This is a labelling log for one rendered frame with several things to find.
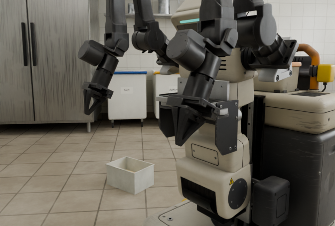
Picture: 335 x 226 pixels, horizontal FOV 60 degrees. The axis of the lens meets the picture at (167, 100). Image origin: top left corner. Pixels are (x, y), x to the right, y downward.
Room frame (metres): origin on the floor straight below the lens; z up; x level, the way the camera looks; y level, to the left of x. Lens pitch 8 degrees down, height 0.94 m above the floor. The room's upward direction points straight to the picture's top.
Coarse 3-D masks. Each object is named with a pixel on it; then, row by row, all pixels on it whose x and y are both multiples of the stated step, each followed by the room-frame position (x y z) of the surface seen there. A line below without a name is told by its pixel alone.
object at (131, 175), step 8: (120, 160) 2.19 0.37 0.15; (128, 160) 2.23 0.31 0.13; (136, 160) 2.18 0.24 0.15; (112, 168) 2.04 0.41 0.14; (120, 168) 1.99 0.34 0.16; (128, 168) 2.23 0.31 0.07; (136, 168) 2.18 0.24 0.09; (144, 168) 1.99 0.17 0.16; (152, 168) 2.06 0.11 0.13; (112, 176) 2.04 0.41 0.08; (120, 176) 1.99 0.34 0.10; (128, 176) 1.94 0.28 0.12; (136, 176) 1.92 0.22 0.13; (144, 176) 1.99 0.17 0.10; (152, 176) 2.06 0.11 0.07; (112, 184) 2.04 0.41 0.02; (120, 184) 1.99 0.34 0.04; (128, 184) 1.94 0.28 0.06; (136, 184) 1.92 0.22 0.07; (144, 184) 1.99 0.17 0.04; (152, 184) 2.06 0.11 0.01; (128, 192) 1.94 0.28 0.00; (136, 192) 1.92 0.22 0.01
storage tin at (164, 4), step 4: (160, 0) 4.32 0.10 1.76; (164, 0) 4.30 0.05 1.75; (168, 0) 4.33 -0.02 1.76; (160, 4) 4.32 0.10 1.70; (164, 4) 4.30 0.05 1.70; (168, 4) 4.33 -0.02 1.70; (160, 8) 4.32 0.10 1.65; (164, 8) 4.30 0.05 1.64; (168, 8) 4.33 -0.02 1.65; (160, 12) 4.32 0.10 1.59; (164, 12) 4.30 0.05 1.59; (168, 12) 4.34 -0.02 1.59
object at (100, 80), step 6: (96, 72) 0.94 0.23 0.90; (102, 72) 0.93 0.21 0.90; (108, 72) 0.94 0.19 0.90; (96, 78) 0.93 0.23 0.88; (102, 78) 0.93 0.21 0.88; (108, 78) 0.94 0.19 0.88; (96, 84) 0.89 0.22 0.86; (102, 84) 0.92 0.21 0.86; (108, 84) 0.94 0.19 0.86; (96, 90) 0.93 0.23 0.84; (108, 90) 0.91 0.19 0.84
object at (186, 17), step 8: (192, 0) 0.97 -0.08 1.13; (200, 0) 0.93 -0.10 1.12; (232, 0) 0.87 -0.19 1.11; (184, 8) 0.95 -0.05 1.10; (192, 8) 0.93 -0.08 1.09; (176, 16) 0.95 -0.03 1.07; (184, 16) 0.93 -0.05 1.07; (192, 16) 0.91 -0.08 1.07; (176, 24) 0.98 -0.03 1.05; (184, 24) 0.96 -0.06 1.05; (192, 24) 0.93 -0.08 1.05
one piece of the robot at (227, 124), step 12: (180, 84) 1.01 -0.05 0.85; (216, 84) 0.89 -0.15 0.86; (228, 84) 0.86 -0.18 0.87; (156, 96) 0.98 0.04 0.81; (216, 96) 0.89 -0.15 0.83; (228, 96) 0.86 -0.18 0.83; (168, 108) 0.96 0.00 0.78; (228, 108) 0.83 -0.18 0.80; (168, 120) 1.02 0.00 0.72; (216, 120) 0.80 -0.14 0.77; (228, 120) 0.83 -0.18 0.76; (168, 132) 1.02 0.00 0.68; (216, 132) 0.80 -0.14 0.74; (228, 132) 0.83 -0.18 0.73; (216, 144) 0.80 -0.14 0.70; (228, 144) 0.84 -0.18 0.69
